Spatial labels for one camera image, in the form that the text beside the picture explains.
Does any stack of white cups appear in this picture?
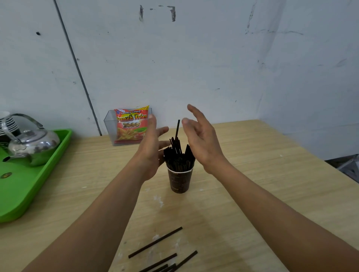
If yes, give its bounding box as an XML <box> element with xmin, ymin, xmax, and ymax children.
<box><xmin>0</xmin><ymin>111</ymin><xmax>21</xmax><ymax>137</ymax></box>

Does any person's right forearm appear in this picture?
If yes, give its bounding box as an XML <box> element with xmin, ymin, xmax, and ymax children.
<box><xmin>207</xmin><ymin>160</ymin><xmax>359</xmax><ymax>272</ymax></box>

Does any grey metal frame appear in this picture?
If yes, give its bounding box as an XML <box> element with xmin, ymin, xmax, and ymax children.
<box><xmin>336</xmin><ymin>155</ymin><xmax>359</xmax><ymax>183</ymax></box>

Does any bundle of black stirrer sticks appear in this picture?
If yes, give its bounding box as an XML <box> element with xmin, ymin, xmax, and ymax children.
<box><xmin>163</xmin><ymin>120</ymin><xmax>196</xmax><ymax>172</ymax></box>

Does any thin black wall cable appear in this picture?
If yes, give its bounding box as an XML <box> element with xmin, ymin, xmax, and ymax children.
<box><xmin>53</xmin><ymin>0</ymin><xmax>102</xmax><ymax>137</ymax></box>

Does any green plastic tray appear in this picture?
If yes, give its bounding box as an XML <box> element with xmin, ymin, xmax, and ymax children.
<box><xmin>0</xmin><ymin>129</ymin><xmax>73</xmax><ymax>223</ymax></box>

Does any person's left forearm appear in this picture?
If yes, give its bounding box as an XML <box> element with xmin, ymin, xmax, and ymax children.
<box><xmin>22</xmin><ymin>158</ymin><xmax>147</xmax><ymax>272</ymax></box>

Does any shiny steel kettle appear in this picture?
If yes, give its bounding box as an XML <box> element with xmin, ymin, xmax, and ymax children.
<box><xmin>2</xmin><ymin>113</ymin><xmax>61</xmax><ymax>166</ymax></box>

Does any brown paper cup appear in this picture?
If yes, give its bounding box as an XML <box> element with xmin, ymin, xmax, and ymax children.
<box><xmin>167</xmin><ymin>165</ymin><xmax>194</xmax><ymax>194</ymax></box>

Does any red orange snack packet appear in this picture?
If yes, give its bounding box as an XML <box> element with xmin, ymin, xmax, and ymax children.
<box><xmin>113</xmin><ymin>105</ymin><xmax>150</xmax><ymax>145</ymax></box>

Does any clear acrylic holder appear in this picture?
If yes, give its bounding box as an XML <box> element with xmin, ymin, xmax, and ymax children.
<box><xmin>103</xmin><ymin>108</ymin><xmax>154</xmax><ymax>146</ymax></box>

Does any person's left hand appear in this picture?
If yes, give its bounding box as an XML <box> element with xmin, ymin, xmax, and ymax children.
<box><xmin>131</xmin><ymin>113</ymin><xmax>171</xmax><ymax>182</ymax></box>

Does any person's right hand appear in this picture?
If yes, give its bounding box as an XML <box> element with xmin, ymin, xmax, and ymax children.
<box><xmin>181</xmin><ymin>104</ymin><xmax>229</xmax><ymax>176</ymax></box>

